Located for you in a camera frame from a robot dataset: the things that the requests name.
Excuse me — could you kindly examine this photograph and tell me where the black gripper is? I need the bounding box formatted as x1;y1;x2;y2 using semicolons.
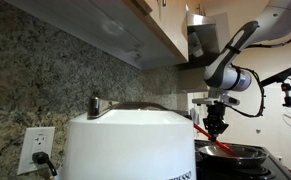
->
203;102;229;142

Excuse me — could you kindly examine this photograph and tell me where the orange silicone spatula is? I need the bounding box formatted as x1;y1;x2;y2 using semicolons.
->
193;122;238;158

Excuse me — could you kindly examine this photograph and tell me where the stainless steel pan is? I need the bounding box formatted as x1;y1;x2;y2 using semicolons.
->
197;143;269;168

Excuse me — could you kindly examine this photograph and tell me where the Nespresso coffee machine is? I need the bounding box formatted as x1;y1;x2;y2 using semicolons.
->
59;95;198;180

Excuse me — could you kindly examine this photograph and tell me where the wooden upper cabinet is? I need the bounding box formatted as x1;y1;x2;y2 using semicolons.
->
3;0;189;71

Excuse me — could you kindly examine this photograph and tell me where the black power plug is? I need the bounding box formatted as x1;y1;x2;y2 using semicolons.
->
31;151;58;177

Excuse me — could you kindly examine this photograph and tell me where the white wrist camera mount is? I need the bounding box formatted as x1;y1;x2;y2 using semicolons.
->
191;94;241;107

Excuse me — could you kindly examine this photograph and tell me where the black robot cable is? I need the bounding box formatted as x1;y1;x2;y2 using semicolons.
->
229;19;291;118

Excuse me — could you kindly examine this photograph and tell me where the black stereo camera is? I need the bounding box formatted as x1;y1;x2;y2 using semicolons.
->
259;63;291;88

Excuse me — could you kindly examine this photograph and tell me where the white wall outlet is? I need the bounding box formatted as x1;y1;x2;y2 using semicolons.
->
16;126;56;176

